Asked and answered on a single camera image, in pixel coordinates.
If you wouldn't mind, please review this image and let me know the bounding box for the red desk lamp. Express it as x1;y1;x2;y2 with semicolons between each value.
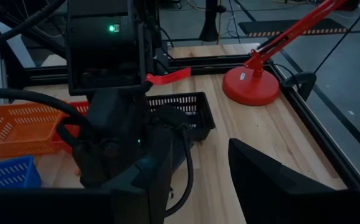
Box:
222;0;349;107

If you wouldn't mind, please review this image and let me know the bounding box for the black mat, striped edge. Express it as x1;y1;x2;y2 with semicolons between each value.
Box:
238;17;349;38

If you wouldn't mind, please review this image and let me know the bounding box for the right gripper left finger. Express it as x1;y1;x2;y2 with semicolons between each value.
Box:
103;132;174;224

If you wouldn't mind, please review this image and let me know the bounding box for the red tape tag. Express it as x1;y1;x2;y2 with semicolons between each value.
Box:
144;66;192;86

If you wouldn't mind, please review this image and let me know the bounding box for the blue plastic basket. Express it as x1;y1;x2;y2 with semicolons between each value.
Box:
0;154;42;190

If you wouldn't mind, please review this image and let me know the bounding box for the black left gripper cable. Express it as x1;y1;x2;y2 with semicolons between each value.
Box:
163;123;195;218

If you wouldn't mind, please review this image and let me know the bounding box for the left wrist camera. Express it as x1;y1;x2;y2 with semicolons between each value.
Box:
150;105;196;147

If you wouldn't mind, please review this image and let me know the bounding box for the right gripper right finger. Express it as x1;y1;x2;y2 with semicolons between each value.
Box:
229;138;336;224

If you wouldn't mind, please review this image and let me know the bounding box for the orange plastic basket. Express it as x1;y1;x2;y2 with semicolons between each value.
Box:
0;102;72;158

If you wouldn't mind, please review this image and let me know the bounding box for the red plastic basket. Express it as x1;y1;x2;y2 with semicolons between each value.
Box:
52;101;90;153

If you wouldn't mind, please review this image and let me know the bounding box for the black plastic basket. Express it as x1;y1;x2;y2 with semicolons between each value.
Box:
145;91;217;142

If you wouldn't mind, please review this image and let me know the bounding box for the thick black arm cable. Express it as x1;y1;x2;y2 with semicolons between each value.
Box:
0;88;92;147

